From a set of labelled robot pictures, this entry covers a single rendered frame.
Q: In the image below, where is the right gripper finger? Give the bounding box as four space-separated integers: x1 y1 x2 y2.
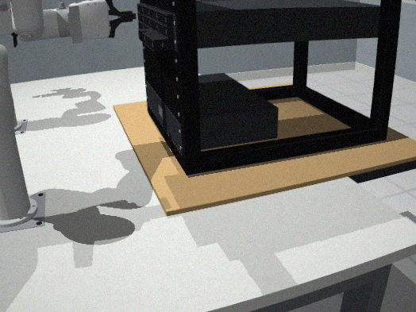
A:
105 0 136 17
109 17 137 38

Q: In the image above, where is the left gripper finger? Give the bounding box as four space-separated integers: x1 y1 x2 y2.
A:
11 33 18 48

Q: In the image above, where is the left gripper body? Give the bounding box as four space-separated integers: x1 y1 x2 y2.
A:
0 10 14 36

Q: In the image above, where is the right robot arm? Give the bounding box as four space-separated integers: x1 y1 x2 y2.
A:
0 0 83 228

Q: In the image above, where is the black metal rack frame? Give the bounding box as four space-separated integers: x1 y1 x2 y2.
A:
140 0 402 176

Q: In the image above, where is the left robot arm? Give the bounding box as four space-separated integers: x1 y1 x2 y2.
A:
0 0 22 131

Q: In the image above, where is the tan flat board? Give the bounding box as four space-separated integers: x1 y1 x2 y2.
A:
113 97 416 216

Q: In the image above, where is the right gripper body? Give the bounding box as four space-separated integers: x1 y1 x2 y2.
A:
69 0 110 40

